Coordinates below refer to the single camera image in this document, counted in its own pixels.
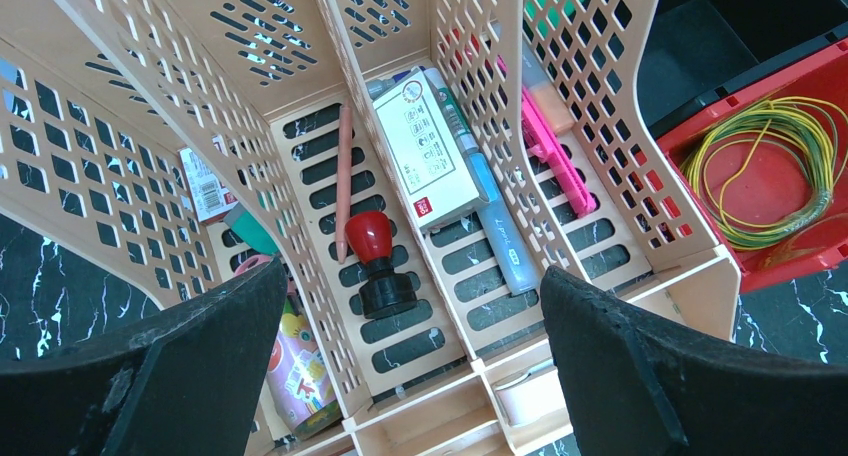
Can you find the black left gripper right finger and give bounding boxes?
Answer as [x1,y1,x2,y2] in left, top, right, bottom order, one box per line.
[539,266,847,455]

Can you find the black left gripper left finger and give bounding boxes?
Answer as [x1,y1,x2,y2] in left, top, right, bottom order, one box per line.
[1,259,288,455]

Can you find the pink glue bottle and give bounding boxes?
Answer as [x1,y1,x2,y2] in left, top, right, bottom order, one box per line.
[266,295,342,440]

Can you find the teal green object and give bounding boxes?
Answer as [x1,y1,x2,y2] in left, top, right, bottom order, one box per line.
[223,203,279,256]

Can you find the light blue marker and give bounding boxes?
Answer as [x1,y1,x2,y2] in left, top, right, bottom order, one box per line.
[423,67,540,295]

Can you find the small barcode box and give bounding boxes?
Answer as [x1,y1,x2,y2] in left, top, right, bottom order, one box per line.
[178,147,238,224]

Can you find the red and black stamp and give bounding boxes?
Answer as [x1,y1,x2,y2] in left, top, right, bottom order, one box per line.
[344,211,417,320]

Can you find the red storage bin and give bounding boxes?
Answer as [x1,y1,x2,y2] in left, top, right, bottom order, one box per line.
[659,40,847,292]

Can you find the white cardboard box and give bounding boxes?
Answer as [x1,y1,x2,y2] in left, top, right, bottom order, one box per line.
[373,68,490,232]

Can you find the orange eraser block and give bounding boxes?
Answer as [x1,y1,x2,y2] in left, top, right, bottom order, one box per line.
[521,41,574,136]

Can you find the beige plastic file organizer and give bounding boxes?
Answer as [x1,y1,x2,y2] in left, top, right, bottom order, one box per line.
[1,0,740,455]

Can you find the yellow-green wire coil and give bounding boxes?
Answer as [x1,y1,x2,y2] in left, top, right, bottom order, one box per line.
[680,97,848,250]

